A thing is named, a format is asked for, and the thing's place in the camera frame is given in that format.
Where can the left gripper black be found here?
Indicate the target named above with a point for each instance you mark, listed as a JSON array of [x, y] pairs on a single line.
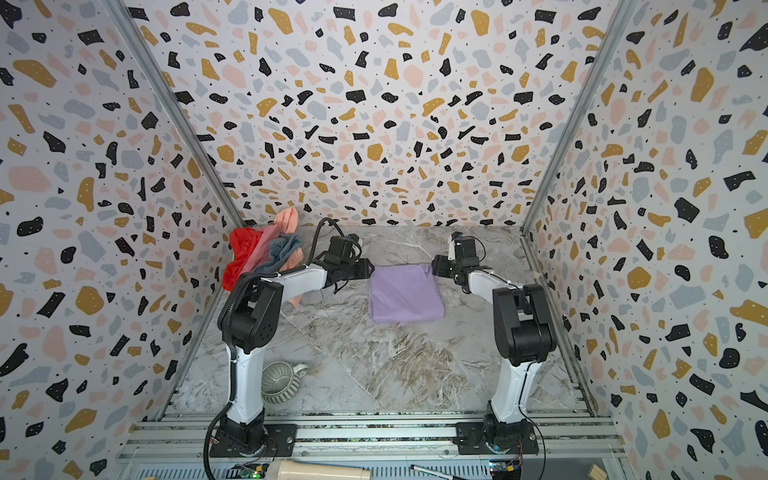
[[363, 271]]

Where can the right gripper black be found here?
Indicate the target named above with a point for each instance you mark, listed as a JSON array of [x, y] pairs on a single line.
[[444, 265]]

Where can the lilac t shirt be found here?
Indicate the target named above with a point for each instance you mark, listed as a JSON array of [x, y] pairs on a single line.
[[404, 294]]

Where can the salmon t shirt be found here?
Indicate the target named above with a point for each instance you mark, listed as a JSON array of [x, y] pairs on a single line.
[[287, 220]]

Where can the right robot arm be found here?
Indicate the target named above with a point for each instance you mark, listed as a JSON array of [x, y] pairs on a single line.
[[524, 338]]

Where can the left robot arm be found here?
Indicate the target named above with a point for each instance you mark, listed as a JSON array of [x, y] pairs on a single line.
[[249, 322]]

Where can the grey blue t shirt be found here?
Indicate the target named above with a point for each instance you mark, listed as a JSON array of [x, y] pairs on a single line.
[[284, 253]]

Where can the pink t shirt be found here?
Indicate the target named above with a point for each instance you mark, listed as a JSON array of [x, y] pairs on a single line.
[[259, 253]]

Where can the red t shirt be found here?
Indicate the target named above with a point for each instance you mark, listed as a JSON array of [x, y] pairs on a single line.
[[243, 241]]

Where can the grey ribbed ceramic mug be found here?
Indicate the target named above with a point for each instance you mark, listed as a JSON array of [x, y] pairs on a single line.
[[281, 381]]

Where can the beige cylinder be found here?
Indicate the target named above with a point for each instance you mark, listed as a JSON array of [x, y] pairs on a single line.
[[292, 470]]

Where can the black pen tool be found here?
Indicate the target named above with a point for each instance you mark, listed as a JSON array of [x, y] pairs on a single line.
[[433, 473]]

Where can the green circuit board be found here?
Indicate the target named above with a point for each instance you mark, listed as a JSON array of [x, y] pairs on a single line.
[[250, 471]]

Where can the small wooden block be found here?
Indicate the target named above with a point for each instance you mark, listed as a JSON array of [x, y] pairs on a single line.
[[597, 473]]

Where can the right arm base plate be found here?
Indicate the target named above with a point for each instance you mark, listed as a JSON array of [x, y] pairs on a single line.
[[483, 438]]

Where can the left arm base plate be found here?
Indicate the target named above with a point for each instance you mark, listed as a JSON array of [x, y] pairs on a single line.
[[270, 440]]

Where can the left corner aluminium post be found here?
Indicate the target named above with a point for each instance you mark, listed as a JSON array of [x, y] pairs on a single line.
[[123, 22]]

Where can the corner aluminium post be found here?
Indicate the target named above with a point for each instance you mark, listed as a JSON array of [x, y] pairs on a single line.
[[616, 27], [123, 22]]

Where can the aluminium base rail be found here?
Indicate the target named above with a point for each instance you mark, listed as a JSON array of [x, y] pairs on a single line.
[[422, 436]]

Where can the right corner aluminium post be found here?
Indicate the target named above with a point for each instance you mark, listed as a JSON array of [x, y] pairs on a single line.
[[616, 27]]

